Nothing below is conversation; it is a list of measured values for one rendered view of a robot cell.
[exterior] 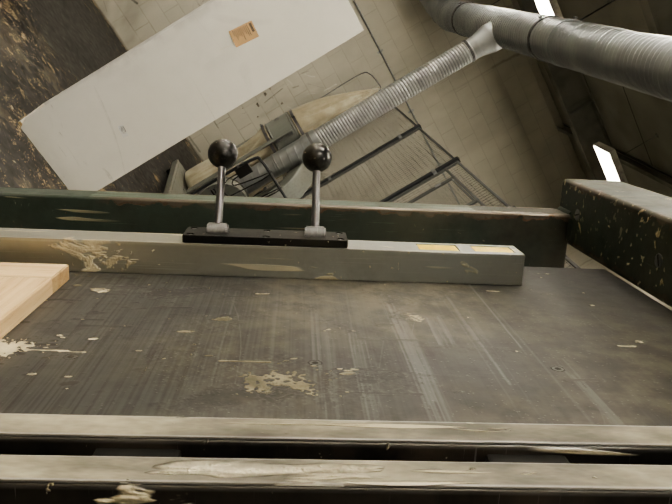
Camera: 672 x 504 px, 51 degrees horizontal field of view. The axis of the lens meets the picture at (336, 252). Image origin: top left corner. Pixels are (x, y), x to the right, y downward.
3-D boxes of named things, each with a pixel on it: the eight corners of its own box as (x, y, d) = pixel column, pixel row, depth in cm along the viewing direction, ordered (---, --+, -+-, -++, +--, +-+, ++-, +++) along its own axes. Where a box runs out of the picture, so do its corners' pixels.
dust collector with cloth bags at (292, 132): (163, 167, 686) (358, 50, 669) (203, 224, 713) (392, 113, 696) (148, 212, 560) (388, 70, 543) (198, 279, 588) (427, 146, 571)
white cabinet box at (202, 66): (41, 104, 469) (305, -60, 453) (95, 175, 492) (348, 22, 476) (16, 123, 413) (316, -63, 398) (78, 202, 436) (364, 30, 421)
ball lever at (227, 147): (203, 244, 88) (210, 145, 92) (233, 245, 88) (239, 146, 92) (199, 234, 84) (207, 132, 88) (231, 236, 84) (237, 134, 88)
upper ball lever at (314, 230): (299, 247, 89) (302, 149, 92) (329, 248, 89) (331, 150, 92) (299, 238, 85) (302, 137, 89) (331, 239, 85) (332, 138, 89)
